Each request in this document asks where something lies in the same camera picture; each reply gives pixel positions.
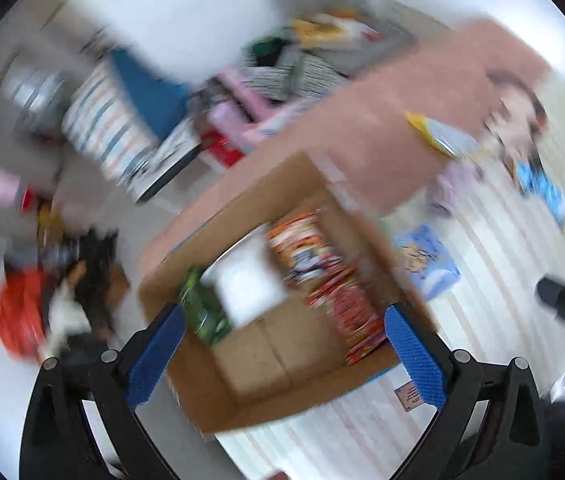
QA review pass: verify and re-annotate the light blue picture packet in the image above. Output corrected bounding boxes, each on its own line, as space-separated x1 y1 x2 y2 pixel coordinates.
393 224 463 302

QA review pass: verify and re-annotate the orange red bag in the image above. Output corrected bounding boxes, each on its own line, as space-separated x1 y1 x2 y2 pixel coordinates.
0 269 49 358

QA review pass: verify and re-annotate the yellow white red toy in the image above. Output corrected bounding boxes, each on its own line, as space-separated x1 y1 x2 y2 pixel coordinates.
289 10 380 46

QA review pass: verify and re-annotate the pink blanket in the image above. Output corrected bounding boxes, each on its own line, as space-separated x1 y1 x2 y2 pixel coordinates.
240 19 554 217

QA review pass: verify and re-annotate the striped fabric bundle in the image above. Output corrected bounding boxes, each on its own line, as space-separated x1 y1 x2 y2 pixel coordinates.
61 64 163 187

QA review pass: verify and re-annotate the black white striped cloth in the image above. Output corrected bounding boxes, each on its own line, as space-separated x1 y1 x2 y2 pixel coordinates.
240 47 350 103

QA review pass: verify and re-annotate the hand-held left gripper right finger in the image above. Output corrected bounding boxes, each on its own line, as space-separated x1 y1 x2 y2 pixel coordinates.
384 302 546 480

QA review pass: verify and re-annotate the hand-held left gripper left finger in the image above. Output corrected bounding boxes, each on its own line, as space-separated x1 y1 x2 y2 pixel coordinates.
20 303 188 480

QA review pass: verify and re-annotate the striped mat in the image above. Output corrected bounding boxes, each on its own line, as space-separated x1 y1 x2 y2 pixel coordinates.
215 77 565 480

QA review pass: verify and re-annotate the brown cardboard box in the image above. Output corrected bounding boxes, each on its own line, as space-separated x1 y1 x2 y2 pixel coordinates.
137 152 439 436

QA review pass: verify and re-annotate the lilac soft cloth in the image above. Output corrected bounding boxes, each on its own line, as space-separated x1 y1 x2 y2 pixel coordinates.
429 162 484 217

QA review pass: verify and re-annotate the yellow packet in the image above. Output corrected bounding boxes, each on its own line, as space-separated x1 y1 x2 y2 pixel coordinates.
404 110 479 162

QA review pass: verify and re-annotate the blue printed cloth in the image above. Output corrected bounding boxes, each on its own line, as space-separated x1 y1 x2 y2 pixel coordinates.
515 157 565 228

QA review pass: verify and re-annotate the white plush toy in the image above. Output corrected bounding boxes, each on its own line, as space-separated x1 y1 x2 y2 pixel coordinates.
42 280 94 358

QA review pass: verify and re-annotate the dark blue cloth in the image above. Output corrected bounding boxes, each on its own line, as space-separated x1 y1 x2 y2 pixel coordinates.
106 46 194 142

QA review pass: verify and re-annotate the pink box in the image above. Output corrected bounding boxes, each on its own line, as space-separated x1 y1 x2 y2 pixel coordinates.
210 66 276 143

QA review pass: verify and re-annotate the red packet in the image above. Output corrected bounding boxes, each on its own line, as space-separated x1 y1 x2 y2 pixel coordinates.
201 129 244 167

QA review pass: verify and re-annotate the green packet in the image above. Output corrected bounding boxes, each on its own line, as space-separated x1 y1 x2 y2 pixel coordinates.
178 269 233 346

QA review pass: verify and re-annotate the black and white box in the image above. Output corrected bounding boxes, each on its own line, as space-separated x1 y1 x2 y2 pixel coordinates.
131 119 204 203

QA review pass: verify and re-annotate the stack of red orange packets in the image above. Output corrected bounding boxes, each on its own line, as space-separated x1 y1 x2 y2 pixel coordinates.
267 210 388 366

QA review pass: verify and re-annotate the brown-haired doll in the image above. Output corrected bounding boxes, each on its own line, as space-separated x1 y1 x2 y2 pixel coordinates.
485 71 549 162

